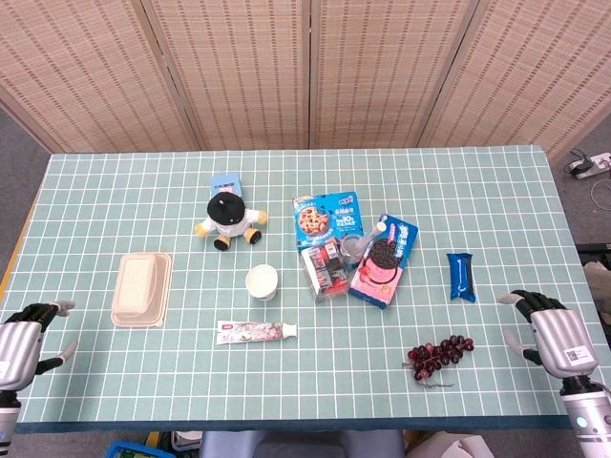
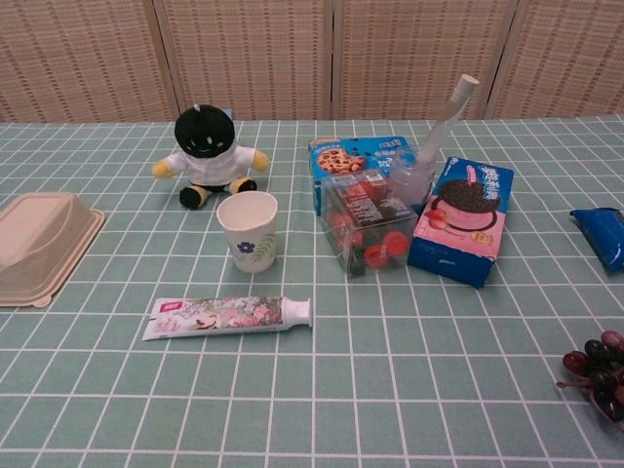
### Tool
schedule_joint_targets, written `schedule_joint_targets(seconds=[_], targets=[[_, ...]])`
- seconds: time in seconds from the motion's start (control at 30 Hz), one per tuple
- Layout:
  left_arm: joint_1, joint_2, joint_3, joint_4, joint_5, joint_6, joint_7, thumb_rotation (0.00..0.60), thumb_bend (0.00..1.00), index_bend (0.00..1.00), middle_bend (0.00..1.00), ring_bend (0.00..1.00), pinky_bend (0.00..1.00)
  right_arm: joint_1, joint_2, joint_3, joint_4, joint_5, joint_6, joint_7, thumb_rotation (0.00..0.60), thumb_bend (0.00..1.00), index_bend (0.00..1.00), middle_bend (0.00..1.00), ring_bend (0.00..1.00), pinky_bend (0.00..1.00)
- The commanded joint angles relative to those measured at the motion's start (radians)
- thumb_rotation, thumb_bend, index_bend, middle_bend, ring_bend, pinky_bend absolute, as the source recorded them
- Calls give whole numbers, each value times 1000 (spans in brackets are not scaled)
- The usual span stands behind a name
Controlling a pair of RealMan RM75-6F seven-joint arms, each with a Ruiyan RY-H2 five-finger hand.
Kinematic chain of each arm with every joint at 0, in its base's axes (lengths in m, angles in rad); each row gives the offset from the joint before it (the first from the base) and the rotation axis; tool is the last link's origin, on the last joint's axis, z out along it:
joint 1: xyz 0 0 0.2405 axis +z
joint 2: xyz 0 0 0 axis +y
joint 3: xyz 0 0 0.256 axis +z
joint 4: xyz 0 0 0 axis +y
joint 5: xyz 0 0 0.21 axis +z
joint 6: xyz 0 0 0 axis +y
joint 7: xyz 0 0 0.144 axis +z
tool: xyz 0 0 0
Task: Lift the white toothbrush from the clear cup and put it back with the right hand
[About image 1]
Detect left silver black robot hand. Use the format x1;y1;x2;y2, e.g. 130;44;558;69
0;300;79;392

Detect beige crumpled bag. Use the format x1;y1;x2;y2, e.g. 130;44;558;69
582;260;611;330

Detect blue chocolate chip cookie box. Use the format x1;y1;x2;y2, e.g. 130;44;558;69
292;191;360;253

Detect small white box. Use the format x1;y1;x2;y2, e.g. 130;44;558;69
170;430;204;452

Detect blue Oreo snack packet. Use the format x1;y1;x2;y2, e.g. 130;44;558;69
446;252;477;303

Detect pink and blue Oreo box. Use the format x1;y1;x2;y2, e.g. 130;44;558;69
348;213;420;311

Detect small light blue carton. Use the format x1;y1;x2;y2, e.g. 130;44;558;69
210;174;242;199

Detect white power strip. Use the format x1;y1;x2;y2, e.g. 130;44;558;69
575;152;611;180

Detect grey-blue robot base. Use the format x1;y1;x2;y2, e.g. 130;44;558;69
199;428;407;458

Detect brown cardboard box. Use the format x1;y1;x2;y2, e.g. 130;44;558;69
405;431;495;458

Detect bamboo folding screen panel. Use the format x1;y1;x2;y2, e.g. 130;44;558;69
0;0;201;154
309;0;481;149
141;0;311;152
419;0;611;161

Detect black equipment case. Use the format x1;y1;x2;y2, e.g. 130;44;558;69
576;242;611;273

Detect beige lidded takeaway container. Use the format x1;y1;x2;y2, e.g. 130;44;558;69
110;252;173;329

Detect white paper cup floral print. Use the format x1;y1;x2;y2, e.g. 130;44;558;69
244;264;279;302

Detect black power plug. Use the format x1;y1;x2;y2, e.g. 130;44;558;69
565;148;593;176

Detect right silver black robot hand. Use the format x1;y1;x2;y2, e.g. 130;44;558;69
495;289;600;381

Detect thin white cable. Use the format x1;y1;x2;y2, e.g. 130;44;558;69
590;178;611;211

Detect white round-headed plastic bottle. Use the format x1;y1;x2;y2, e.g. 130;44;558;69
352;221;388;257

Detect black-headed plush toy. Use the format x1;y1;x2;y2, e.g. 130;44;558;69
194;192;268;252

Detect green checked tablecloth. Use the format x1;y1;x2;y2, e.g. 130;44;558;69
0;145;611;434

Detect dark red grape bunch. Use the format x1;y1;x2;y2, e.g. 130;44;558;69
403;335;475;388

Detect blue plastic crate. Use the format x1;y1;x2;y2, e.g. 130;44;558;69
103;439;178;458

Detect clear plastic box red items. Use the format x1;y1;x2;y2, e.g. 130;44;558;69
300;240;352;305

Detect floral toothpaste tube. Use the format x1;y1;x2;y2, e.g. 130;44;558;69
217;320;298;345

